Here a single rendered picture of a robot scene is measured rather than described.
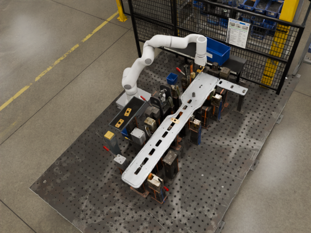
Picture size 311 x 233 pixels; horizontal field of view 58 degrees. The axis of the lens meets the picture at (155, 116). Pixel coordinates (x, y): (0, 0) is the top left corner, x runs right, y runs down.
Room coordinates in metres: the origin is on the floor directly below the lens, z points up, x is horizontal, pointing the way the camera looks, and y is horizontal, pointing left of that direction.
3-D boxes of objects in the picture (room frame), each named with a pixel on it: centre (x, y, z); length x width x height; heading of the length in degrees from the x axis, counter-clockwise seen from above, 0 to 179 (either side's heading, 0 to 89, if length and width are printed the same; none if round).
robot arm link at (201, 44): (1.84, -0.48, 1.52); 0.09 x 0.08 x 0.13; 171
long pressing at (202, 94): (1.47, -0.16, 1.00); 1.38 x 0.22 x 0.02; 138
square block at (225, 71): (1.96, -0.76, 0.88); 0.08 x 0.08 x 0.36; 48
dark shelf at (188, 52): (2.30, -0.62, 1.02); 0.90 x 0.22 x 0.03; 48
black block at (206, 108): (1.58, -0.48, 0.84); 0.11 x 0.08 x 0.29; 48
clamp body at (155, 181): (0.93, 0.08, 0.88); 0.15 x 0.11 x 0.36; 48
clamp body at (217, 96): (1.66, -0.59, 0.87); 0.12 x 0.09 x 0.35; 48
